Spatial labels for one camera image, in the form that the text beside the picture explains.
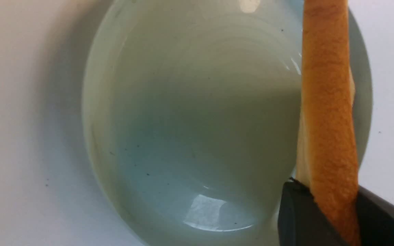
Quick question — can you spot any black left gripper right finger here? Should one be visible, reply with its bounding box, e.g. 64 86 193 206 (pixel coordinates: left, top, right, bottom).
357 187 394 246

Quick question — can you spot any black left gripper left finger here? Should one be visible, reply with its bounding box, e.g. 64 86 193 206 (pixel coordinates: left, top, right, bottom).
278 178 347 246

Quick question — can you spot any toasted bread slice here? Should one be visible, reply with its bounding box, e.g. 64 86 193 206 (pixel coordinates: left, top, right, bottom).
301 0 361 246

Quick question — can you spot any pale green round plate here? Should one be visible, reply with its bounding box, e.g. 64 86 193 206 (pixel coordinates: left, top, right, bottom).
82 0 373 246

